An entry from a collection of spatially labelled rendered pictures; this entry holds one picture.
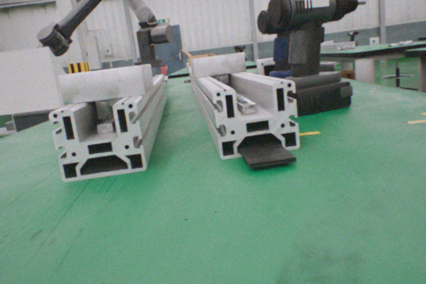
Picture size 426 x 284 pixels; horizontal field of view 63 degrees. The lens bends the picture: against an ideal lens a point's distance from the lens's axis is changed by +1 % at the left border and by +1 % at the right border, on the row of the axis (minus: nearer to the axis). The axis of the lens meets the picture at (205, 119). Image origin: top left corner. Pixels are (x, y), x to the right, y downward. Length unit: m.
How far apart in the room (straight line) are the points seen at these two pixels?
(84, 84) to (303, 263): 0.36
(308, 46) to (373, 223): 0.44
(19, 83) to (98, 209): 1.18
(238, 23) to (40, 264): 12.03
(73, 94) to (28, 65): 0.97
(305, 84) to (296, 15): 0.12
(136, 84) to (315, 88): 0.33
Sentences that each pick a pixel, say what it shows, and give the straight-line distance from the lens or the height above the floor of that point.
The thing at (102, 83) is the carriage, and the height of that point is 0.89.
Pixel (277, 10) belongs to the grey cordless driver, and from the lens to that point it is 0.64.
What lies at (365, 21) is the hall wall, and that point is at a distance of 13.12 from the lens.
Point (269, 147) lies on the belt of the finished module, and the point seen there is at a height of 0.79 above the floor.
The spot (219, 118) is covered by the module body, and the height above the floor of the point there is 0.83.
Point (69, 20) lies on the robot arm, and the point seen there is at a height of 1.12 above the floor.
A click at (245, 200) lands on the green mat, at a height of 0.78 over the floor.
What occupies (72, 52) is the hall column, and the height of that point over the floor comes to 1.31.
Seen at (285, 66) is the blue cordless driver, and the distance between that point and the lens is 0.88.
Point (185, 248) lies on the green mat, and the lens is 0.25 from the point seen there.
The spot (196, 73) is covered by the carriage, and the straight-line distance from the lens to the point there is 0.72.
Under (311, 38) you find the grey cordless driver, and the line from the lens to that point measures 0.67.
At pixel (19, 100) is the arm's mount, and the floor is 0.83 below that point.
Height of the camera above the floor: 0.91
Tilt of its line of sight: 10 degrees down
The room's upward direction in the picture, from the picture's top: 7 degrees counter-clockwise
